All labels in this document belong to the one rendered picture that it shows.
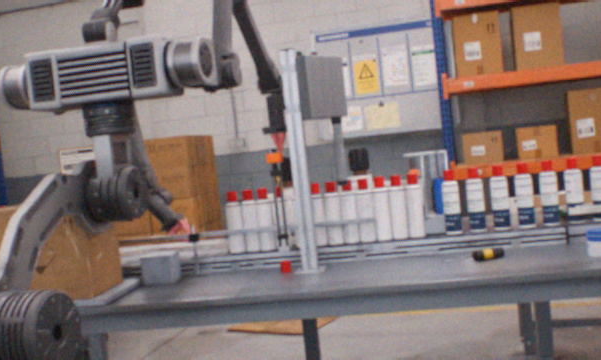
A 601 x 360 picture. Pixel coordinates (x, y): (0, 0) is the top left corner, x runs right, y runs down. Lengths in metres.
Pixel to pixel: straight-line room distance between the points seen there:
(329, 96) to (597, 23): 4.85
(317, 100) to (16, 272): 0.99
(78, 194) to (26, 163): 6.33
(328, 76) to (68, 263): 0.93
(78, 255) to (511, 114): 5.17
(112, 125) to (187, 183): 3.87
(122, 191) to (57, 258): 0.33
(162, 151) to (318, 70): 3.73
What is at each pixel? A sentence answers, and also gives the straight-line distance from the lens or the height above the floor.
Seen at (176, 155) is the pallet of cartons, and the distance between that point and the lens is 5.80.
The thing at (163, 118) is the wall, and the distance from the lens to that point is 7.44.
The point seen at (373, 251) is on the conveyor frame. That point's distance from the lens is 2.29.
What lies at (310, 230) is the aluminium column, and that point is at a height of 0.95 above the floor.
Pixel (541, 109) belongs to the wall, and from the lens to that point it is 6.76.
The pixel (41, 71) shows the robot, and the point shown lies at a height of 1.47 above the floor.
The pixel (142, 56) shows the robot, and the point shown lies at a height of 1.47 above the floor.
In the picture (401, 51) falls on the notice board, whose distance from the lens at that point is 6.70.
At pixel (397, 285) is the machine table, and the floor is 0.83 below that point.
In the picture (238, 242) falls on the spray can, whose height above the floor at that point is 0.92.
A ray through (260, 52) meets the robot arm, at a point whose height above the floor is 1.53.
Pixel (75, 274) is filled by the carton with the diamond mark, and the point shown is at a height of 0.92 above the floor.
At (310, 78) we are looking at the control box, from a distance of 2.17.
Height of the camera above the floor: 1.21
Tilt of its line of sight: 3 degrees down
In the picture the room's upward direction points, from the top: 6 degrees counter-clockwise
